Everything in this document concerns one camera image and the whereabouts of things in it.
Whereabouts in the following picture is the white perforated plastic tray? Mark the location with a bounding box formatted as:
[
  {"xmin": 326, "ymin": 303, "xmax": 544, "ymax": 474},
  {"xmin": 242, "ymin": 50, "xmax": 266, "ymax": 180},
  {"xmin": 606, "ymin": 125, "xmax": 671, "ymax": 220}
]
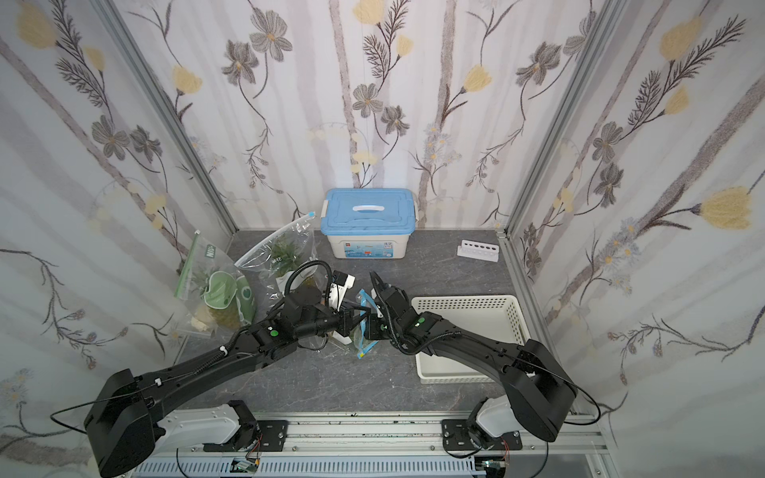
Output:
[{"xmin": 410, "ymin": 294, "xmax": 543, "ymax": 386}]

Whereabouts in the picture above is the blue-zip clear plastic bag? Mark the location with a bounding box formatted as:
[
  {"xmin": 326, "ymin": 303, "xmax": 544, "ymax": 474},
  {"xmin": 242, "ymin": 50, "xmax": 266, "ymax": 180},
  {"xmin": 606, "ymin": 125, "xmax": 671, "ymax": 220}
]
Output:
[{"xmin": 331, "ymin": 289, "xmax": 383, "ymax": 359}]

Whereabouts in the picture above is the blue-lidded white storage box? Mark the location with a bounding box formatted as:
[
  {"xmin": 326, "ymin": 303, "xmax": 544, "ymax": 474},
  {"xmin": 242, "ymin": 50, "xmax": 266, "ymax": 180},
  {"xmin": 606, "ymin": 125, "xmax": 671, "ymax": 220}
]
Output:
[{"xmin": 321, "ymin": 188, "xmax": 418, "ymax": 260}]

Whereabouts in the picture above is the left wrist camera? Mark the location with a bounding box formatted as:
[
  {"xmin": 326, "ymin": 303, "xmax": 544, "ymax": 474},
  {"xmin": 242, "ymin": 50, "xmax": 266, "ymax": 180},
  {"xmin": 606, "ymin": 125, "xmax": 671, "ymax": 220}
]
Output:
[{"xmin": 328, "ymin": 271, "xmax": 356, "ymax": 311}]

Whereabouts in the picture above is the white-zip bag with pineapple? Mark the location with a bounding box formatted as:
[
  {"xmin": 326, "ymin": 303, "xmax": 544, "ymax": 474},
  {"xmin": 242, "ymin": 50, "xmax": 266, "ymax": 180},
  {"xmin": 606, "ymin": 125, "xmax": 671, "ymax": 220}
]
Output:
[{"xmin": 234, "ymin": 212, "xmax": 318, "ymax": 303}]

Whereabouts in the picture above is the white test tube rack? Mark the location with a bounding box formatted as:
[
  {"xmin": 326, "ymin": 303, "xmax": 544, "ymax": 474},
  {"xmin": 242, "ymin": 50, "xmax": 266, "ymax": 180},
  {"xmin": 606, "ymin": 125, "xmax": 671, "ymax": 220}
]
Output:
[{"xmin": 457, "ymin": 240, "xmax": 500, "ymax": 263}]

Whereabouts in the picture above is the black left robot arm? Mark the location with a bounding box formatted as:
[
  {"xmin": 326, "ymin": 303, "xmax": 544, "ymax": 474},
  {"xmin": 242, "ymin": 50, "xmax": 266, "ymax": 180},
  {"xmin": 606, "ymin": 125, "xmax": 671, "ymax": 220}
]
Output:
[{"xmin": 84, "ymin": 287, "xmax": 372, "ymax": 477}]

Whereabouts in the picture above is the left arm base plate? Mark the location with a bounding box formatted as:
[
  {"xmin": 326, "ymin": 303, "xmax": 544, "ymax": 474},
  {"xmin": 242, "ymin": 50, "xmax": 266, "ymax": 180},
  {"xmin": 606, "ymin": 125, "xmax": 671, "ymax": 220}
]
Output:
[{"xmin": 202, "ymin": 419, "xmax": 289, "ymax": 453}]

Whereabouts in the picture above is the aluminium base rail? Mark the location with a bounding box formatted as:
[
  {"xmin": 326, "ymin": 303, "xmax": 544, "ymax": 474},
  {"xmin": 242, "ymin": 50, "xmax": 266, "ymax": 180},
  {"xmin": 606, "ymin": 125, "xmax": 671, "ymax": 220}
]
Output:
[{"xmin": 129, "ymin": 412, "xmax": 619, "ymax": 477}]

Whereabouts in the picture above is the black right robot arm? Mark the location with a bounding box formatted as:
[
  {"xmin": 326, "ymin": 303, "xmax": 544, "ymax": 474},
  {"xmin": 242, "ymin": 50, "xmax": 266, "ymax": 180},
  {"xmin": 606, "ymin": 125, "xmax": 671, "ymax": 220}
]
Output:
[{"xmin": 370, "ymin": 272, "xmax": 578, "ymax": 442}]

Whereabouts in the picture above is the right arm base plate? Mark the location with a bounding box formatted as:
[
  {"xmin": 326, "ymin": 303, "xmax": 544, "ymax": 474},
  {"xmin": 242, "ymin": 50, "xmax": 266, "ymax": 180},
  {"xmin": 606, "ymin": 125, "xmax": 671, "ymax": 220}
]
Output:
[{"xmin": 440, "ymin": 419, "xmax": 523, "ymax": 453}]

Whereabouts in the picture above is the green-zip bag with pineapple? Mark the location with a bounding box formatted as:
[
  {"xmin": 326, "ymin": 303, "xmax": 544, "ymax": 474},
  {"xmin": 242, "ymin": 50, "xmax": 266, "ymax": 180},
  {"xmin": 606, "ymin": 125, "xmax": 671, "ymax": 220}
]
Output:
[{"xmin": 175, "ymin": 230, "xmax": 257, "ymax": 337}]

